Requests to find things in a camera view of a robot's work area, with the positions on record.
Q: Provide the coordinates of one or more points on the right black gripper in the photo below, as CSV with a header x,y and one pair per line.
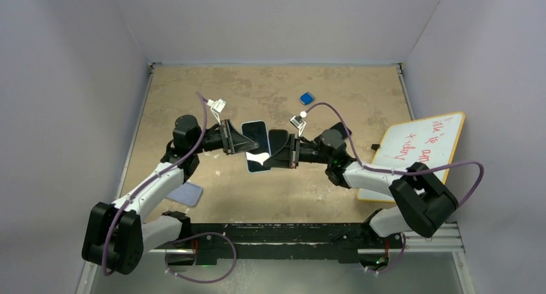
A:
x,y
287,156

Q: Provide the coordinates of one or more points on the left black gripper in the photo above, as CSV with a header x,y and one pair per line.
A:
x,y
234,142

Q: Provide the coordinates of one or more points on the black phone case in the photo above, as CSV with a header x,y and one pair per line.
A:
x,y
277,139

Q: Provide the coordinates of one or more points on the black phone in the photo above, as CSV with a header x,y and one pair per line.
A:
x,y
345,132
257,147

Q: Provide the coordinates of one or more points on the light blue phone case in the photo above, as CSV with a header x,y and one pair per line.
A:
x,y
269,151

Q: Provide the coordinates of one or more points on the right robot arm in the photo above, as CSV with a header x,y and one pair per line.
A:
x,y
423,202

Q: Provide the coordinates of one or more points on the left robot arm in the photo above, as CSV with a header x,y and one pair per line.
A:
x,y
117,235

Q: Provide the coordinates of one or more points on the blue eraser block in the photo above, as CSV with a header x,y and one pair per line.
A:
x,y
306,98

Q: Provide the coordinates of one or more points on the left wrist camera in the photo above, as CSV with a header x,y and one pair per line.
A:
x,y
216,107

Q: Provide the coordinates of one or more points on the black base frame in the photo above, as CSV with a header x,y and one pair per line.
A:
x,y
346,243

